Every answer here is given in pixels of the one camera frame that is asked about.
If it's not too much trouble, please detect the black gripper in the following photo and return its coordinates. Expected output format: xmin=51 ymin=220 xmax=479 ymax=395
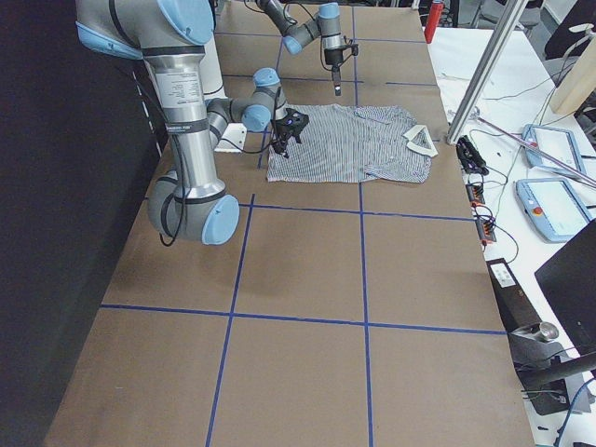
xmin=272 ymin=108 xmax=309 ymax=158
xmin=324 ymin=46 xmax=345 ymax=96

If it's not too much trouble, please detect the blue white striped polo shirt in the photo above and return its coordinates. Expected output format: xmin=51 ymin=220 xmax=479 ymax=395
xmin=267 ymin=104 xmax=438 ymax=183

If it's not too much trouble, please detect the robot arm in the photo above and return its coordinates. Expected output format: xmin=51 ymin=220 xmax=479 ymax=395
xmin=244 ymin=1 xmax=358 ymax=96
xmin=76 ymin=1 xmax=309 ymax=246

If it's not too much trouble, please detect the red bottle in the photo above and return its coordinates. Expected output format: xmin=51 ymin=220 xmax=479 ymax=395
xmin=426 ymin=0 xmax=444 ymax=32

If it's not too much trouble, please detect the upper teach pendant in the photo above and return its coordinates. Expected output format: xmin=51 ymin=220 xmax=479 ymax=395
xmin=521 ymin=124 xmax=586 ymax=178

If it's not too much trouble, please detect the teach pendant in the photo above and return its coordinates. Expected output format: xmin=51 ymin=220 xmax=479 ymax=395
xmin=521 ymin=124 xmax=586 ymax=178
xmin=515 ymin=178 xmax=592 ymax=243

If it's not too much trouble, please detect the lower teach pendant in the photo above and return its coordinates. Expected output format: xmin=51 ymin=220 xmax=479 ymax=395
xmin=515 ymin=178 xmax=592 ymax=243

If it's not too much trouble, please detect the black box with label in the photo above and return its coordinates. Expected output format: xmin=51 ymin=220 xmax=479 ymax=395
xmin=486 ymin=258 xmax=541 ymax=332

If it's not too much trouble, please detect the black monitor corner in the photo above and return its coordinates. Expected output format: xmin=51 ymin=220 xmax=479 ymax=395
xmin=535 ymin=222 xmax=596 ymax=354

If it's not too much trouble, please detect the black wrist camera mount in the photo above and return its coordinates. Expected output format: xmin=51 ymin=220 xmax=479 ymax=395
xmin=342 ymin=39 xmax=359 ymax=59

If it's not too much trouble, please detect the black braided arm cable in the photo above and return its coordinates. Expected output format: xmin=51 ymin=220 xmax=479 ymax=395
xmin=157 ymin=83 xmax=292 ymax=248

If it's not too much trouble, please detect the aluminium frame post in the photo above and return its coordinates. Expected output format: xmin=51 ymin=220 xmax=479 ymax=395
xmin=446 ymin=0 xmax=528 ymax=144

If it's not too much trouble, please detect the black camera stand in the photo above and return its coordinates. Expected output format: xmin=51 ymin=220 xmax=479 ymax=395
xmin=508 ymin=321 xmax=595 ymax=415

